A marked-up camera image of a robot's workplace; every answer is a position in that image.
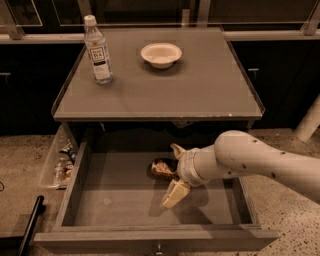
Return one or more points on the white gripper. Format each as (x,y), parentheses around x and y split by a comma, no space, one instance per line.
(185,168)

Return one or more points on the orange soda can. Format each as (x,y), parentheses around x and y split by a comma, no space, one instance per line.
(165,168)

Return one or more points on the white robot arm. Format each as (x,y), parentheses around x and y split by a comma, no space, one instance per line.
(235,154)

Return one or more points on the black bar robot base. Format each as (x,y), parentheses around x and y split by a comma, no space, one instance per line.
(19,241)

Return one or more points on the open grey top drawer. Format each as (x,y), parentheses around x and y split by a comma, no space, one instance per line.
(112,204)

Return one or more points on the grey cabinet with counter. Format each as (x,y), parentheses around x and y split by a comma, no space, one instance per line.
(206,84)

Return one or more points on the snack items in bin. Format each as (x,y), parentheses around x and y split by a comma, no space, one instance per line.
(64,167)

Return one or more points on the white paper bowl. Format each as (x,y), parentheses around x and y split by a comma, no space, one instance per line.
(161,55)

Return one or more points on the clear plastic storage bin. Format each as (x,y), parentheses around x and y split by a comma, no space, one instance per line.
(47,175)

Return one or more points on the clear plastic water bottle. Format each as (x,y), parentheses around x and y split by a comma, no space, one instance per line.
(96,45)

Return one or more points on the metal drawer handle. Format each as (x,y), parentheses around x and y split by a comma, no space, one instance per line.
(158,250)

